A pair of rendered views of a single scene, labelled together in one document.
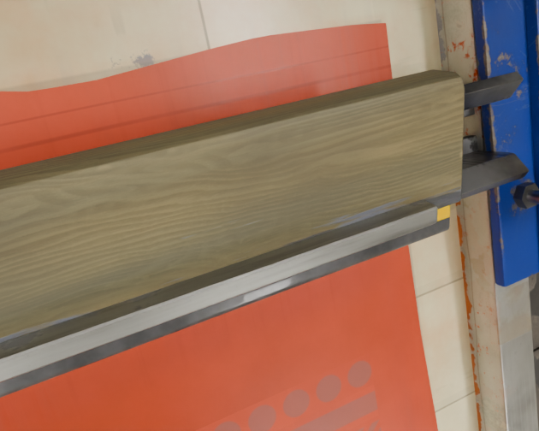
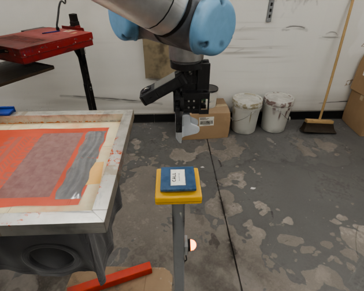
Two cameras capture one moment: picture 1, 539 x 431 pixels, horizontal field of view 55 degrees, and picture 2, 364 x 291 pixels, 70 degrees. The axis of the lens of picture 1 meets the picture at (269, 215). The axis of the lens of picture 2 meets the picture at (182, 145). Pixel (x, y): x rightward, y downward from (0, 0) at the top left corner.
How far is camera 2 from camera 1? 108 cm
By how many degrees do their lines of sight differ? 37
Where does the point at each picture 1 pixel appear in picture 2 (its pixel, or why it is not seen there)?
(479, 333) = (25, 120)
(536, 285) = (183, 148)
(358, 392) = (14, 138)
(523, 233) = (1, 111)
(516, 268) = (7, 111)
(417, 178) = not seen: outside the picture
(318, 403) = (7, 144)
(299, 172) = not seen: outside the picture
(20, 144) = not seen: outside the picture
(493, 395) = (39, 118)
